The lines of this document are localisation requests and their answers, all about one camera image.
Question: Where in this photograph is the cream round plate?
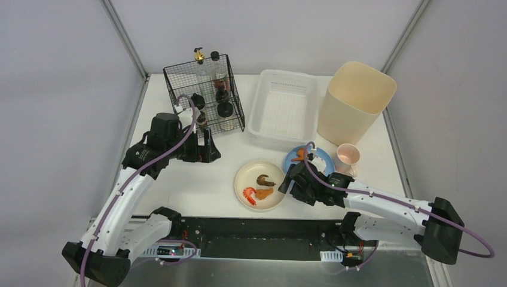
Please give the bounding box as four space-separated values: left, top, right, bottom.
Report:
234 160 285 212

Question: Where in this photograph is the blue round plate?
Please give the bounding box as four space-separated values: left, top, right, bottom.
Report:
282 146 335 176

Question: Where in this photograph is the small dark taped spice jar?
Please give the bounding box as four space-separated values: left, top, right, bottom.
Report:
197 111 208 133

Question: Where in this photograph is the spice jar black lid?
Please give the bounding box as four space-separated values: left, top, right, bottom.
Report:
217 102 234 131
191 93 206 111
215 86 230 105

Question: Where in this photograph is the clear bottle gold spout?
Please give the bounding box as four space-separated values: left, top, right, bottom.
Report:
194 47 212 96

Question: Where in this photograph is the dark sauce bottle red label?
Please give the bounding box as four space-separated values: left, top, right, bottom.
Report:
210 51 230 91

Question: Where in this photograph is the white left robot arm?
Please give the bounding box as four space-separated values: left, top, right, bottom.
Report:
62 107 221 286

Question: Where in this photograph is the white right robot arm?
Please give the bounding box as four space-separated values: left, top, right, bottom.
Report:
278 147 464 265

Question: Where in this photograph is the orange fried food piece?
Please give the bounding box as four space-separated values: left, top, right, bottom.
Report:
255 188 274 200

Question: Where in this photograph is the brown toy shrimp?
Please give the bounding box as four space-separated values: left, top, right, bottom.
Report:
256 175 277 188

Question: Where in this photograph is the red toy shrimp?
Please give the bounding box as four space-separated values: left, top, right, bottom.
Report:
243 187 256 206

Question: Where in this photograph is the pink cup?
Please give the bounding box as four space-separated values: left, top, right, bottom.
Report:
335 143 361 178

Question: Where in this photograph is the white plastic perforated basket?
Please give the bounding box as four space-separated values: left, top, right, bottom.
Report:
248 69 320 145

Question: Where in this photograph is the beige plastic waste bin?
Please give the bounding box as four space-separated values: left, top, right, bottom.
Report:
317 62 397 146

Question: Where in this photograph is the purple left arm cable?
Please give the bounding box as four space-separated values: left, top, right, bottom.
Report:
79 94 199 287

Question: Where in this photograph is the black wire basket rack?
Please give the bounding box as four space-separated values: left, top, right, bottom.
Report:
163 53 246 134

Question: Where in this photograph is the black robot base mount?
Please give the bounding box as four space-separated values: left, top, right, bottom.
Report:
143 215 377 267

